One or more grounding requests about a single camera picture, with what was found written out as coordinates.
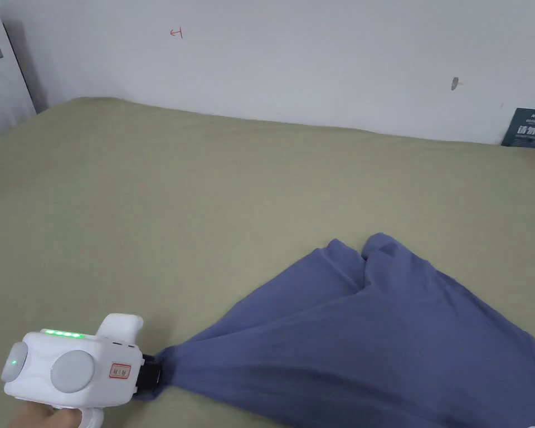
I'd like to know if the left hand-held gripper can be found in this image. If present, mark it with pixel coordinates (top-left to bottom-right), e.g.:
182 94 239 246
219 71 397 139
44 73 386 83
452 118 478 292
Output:
0 313 163 428

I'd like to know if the blue shirt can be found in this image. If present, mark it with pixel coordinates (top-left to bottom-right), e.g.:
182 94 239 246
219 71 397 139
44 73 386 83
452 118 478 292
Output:
150 232 535 428

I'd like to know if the person's left hand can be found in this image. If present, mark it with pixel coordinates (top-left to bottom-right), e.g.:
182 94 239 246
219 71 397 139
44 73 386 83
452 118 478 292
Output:
8 401 84 428

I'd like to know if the bed with pale green sheet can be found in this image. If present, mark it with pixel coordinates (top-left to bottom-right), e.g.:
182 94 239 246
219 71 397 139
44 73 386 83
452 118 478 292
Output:
0 96 535 428

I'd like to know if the dark sign card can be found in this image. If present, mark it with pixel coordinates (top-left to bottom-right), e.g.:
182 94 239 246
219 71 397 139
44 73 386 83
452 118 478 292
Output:
501 107 535 152

